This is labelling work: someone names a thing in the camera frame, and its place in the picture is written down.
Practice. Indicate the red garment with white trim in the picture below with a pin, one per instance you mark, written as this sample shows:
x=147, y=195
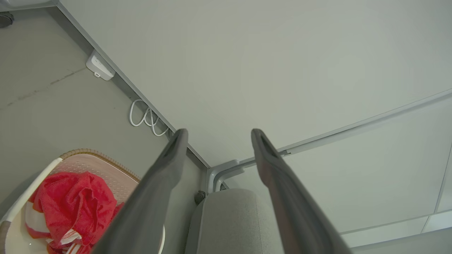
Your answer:
x=70, y=204

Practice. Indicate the black caster wheel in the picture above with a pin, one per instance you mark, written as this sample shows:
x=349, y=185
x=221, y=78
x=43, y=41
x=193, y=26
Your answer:
x=200, y=197
x=5, y=19

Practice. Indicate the white partition panel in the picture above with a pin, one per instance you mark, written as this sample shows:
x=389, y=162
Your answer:
x=370, y=176
x=265, y=63

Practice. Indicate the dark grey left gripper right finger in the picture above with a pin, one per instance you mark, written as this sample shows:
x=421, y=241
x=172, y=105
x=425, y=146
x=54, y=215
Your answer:
x=289, y=197

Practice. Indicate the white woven-rim laundry basket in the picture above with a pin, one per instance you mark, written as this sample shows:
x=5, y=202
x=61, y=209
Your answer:
x=106, y=169

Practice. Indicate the grey fabric sofa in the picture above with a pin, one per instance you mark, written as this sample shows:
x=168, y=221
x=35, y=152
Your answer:
x=229, y=222

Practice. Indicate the white power strip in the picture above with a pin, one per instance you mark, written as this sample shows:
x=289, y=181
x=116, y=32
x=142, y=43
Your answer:
x=99, y=67

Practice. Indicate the grey partition foot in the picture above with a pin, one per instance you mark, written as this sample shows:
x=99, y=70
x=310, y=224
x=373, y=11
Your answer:
x=229, y=173
x=210, y=176
x=24, y=3

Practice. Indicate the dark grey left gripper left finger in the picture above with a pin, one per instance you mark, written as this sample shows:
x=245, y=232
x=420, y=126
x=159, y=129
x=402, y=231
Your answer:
x=148, y=197

